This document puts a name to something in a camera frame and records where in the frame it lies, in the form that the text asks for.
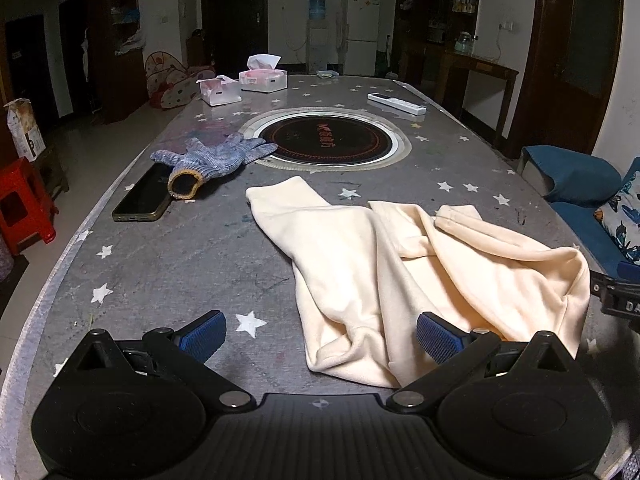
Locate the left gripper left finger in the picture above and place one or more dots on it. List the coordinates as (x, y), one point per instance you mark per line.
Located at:
(193, 343)

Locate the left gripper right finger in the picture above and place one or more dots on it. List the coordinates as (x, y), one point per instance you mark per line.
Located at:
(440, 339)

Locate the cream sweatshirt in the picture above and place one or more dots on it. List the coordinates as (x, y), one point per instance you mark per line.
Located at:
(364, 274)

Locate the butterfly pattern pillow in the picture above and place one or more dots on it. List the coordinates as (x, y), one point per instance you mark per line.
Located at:
(620, 215)

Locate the blue sofa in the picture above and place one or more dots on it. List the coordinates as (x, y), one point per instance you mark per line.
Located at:
(576, 185)

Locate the black smartphone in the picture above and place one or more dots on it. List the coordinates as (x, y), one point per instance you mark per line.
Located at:
(148, 199)

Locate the blue knit work glove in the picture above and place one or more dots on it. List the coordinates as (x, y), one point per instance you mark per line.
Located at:
(201, 163)

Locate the red plastic stool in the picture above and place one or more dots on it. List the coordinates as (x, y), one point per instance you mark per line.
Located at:
(27, 209)

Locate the dark wooden door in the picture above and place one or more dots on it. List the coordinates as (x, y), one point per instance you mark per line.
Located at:
(569, 74)

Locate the round induction cooktop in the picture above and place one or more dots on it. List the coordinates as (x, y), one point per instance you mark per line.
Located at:
(328, 139)

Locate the white remote control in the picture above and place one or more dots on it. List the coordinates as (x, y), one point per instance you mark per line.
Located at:
(397, 104)

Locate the small white pink box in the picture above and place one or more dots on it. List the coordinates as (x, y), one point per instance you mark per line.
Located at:
(220, 90)

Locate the red dotted fabric item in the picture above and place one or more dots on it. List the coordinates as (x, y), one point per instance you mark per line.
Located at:
(169, 83)

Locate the white paper bag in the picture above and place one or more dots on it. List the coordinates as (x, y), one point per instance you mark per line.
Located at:
(26, 134)

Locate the pink tissue box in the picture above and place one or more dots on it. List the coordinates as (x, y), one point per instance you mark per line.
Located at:
(263, 74)

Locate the dark wooden side table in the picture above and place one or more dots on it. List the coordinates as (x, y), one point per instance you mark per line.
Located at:
(465, 81)

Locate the glass kettle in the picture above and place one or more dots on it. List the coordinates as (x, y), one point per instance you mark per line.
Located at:
(464, 43)

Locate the small green packet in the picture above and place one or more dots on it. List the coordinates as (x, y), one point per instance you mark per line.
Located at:
(327, 74)

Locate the water dispenser with bottle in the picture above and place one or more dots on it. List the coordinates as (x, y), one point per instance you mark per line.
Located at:
(317, 37)

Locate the dark shelf cabinet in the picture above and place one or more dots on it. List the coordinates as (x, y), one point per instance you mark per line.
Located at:
(423, 31)

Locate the white refrigerator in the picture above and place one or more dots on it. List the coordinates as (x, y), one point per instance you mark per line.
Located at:
(360, 44)

